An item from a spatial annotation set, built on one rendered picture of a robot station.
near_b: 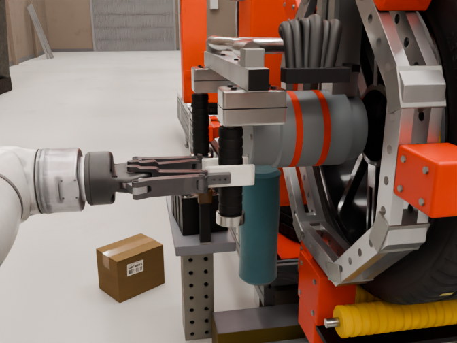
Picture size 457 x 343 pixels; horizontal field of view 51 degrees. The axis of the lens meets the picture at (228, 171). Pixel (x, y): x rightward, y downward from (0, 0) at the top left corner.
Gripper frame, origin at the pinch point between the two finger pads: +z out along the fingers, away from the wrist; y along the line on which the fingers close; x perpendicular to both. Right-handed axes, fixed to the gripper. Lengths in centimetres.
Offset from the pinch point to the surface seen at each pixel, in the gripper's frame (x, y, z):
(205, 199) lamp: -24, -54, 4
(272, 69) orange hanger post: 9, -60, 23
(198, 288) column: -63, -73, 4
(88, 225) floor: -83, -180, -43
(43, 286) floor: -83, -119, -55
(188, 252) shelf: -40, -54, -1
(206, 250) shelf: -40, -54, 4
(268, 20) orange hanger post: 22, -60, 22
